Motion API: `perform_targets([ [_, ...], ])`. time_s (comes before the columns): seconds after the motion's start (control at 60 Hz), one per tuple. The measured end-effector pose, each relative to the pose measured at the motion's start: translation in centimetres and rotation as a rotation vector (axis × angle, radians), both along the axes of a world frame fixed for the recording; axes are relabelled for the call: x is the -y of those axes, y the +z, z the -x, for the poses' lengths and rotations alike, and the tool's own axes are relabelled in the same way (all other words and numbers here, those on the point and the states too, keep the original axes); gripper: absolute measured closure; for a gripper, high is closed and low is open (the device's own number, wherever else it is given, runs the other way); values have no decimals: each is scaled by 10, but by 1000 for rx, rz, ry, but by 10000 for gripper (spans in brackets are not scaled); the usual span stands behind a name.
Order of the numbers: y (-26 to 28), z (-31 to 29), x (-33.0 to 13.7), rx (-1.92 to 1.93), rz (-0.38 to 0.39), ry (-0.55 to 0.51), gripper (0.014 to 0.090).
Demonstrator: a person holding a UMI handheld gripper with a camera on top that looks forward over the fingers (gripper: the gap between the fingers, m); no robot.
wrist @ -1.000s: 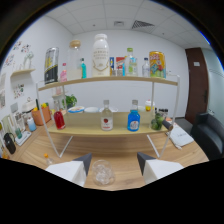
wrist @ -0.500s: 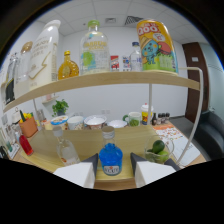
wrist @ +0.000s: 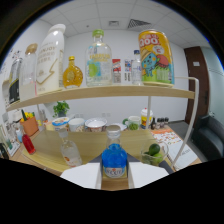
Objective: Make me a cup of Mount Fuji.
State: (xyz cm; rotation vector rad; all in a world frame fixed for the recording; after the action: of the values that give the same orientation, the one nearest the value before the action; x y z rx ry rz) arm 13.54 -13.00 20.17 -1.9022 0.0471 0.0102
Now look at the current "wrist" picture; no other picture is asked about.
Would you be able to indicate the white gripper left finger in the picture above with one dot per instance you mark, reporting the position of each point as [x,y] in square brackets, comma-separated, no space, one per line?
[85,175]

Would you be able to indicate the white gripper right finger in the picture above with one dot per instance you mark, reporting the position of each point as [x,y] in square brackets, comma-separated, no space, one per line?
[146,173]

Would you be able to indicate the blue liquid bottle silver cap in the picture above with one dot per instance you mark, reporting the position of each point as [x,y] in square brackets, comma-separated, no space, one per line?
[114,160]

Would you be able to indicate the white milk bottle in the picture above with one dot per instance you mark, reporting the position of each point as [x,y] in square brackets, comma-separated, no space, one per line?
[50,63]

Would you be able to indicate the white cup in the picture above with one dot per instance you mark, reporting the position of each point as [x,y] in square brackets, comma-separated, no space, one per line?
[76,125]

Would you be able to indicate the glass bowl of limes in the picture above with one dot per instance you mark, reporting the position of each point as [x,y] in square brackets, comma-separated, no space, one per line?
[154,151]

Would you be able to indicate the clear bottle red label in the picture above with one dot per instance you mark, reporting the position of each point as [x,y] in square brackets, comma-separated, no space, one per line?
[70,153]

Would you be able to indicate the white paper booklet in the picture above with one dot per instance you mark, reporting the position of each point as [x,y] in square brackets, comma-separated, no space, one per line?
[180,146]

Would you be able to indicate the green and white mug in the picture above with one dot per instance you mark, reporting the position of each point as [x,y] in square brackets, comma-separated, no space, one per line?
[134,124]

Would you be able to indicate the white patterned bowl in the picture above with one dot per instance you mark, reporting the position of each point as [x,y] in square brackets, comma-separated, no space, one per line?
[96,125]

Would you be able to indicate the yellow and red container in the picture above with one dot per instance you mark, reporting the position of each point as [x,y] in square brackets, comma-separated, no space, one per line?
[146,119]

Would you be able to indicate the blue rimmed bowl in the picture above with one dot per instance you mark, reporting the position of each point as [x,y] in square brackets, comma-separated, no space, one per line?
[60,123]

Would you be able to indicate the green potted plant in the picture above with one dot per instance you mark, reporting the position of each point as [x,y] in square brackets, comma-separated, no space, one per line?
[61,108]

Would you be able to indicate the black sofa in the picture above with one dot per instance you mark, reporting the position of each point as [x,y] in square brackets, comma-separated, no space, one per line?
[210,138]

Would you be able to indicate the orange pencil pot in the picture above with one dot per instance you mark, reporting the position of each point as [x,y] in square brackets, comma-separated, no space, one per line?
[30,126]

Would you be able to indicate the blue and white bottle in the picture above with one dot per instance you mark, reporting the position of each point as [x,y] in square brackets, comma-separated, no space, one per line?
[19,135]

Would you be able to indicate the amber round bottle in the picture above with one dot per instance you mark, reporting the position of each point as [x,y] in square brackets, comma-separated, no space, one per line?
[72,76]

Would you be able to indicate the brown wooden door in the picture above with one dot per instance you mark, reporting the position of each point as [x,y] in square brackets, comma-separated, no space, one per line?
[196,86]

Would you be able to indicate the clear bottle green cap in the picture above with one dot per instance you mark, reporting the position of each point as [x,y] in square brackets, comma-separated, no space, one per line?
[98,63]

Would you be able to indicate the black and silver can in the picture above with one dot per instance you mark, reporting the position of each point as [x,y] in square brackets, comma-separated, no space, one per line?
[15,83]

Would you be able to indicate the ceiling air vent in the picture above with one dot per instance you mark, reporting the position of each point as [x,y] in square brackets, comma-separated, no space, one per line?
[138,23]

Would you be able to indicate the square ceiling fixture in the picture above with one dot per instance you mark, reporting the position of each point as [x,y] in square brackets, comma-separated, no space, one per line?
[113,23]

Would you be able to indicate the white frame wooden shelf rack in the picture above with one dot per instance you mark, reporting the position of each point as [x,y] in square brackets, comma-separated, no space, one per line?
[100,92]

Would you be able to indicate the multicolour wall poster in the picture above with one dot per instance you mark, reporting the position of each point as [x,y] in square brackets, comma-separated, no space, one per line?
[128,65]

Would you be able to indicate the red wall poster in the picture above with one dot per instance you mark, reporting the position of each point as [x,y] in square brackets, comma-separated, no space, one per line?
[116,65]

